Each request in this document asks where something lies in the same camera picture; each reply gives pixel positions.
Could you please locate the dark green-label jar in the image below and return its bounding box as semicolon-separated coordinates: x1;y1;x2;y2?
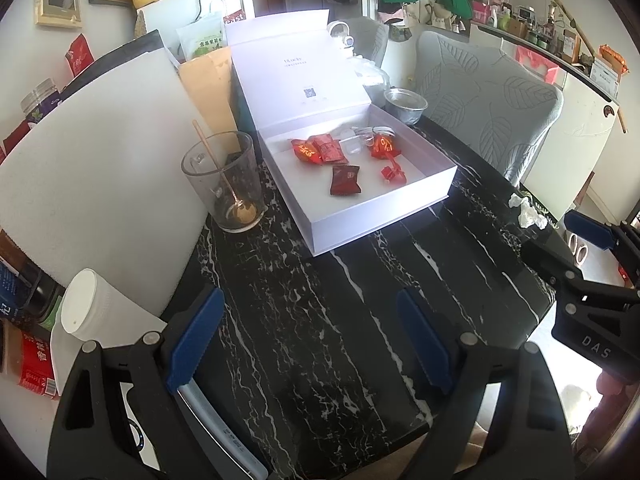
20;270;66;331

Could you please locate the row of countertop items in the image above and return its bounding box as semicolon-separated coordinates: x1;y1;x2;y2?
472;0;621;101

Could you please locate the bamboo stick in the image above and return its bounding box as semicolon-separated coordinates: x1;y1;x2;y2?
520;0;628;133

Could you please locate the white cabinet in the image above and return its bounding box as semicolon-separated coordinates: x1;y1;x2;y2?
520;60;621;221

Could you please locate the person's right hand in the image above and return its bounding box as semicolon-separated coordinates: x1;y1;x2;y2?
600;367;631;403

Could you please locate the grey flat device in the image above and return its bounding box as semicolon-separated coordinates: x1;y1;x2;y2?
177;380;271;480

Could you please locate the small red snack packet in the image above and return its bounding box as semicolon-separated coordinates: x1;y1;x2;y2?
312;134;349;165

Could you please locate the orange box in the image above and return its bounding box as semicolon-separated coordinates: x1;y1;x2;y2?
597;45;628;78

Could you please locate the white foam board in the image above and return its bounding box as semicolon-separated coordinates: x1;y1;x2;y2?
0;46;208;317

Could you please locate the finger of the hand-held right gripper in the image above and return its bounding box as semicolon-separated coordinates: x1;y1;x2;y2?
564;210;640;286
520;242;640;311

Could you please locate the wooden spoon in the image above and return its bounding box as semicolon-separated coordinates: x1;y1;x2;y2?
192;120;258;225

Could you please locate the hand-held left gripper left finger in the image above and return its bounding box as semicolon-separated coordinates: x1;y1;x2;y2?
46;285;226;480

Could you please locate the crumpled white tissue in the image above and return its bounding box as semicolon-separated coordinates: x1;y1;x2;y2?
507;195;551;228

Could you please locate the small glass bowl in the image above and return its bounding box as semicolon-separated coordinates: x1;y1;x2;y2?
384;88;430;126

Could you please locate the red hanging packet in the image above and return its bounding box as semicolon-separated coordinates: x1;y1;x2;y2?
65;34;95;78

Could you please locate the clear glass cup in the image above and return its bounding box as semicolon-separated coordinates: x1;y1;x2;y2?
181;131;266;233

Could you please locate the white mug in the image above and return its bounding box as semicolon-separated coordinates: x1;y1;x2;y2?
326;20;357;53

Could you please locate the brown paper envelope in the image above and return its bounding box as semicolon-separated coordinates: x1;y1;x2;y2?
178;49;238;136

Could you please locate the red gold-print candy packet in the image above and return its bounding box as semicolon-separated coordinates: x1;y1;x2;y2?
291;138;323;166
370;135;402;160

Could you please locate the red food packet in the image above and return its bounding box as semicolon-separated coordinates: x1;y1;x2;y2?
17;332;58;401

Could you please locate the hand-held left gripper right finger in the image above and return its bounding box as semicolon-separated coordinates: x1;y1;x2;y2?
396;287;576;480

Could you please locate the white cable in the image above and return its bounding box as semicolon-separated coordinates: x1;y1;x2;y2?
350;125;396;141

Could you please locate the blue-label jar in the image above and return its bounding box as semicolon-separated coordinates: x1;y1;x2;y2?
0;260;26;326

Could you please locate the dark red snack packet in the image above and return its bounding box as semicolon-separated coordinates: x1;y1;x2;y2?
329;164;363;197

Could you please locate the white paper towel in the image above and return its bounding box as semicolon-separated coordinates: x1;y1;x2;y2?
50;310;168;396

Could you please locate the teal box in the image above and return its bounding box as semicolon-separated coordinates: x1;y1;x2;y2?
230;65;261;136

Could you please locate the white gift box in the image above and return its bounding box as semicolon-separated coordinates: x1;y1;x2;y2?
224;8;458;257

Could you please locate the red crate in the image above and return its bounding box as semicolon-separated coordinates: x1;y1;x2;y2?
515;45;560;86

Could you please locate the red plastic fan toy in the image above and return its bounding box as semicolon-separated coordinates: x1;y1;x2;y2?
381;160;408;183

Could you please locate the pale green tea packet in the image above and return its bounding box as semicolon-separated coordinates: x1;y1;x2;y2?
176;12;228;63

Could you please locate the grey leaf-pattern chair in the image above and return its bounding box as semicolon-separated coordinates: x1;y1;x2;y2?
415;30;565;186

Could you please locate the pale framed picture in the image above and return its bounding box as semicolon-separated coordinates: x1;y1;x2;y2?
34;0;83;28

